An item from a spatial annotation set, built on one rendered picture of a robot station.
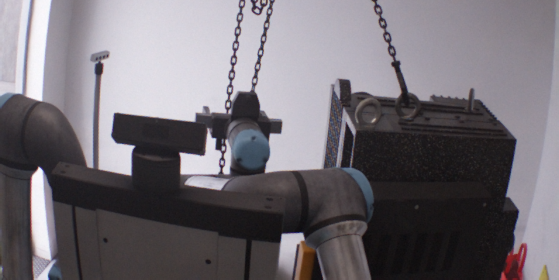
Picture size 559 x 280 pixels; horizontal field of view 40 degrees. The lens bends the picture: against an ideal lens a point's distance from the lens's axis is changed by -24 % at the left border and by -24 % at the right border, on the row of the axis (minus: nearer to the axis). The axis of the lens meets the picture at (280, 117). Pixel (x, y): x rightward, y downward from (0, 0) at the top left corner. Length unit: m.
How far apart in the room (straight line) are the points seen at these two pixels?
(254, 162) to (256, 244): 0.82
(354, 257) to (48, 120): 0.62
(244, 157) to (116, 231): 0.82
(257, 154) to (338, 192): 0.37
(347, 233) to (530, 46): 3.10
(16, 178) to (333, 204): 0.62
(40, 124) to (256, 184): 0.47
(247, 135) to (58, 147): 0.68
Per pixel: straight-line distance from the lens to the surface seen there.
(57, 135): 1.45
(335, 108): 2.51
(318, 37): 4.60
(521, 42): 4.62
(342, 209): 1.66
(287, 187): 1.65
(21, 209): 1.56
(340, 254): 1.64
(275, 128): 2.24
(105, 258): 1.26
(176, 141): 1.19
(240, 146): 2.00
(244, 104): 2.13
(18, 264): 1.60
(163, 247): 1.23
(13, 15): 9.21
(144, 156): 1.18
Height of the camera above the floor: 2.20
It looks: 15 degrees down
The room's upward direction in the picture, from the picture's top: 6 degrees clockwise
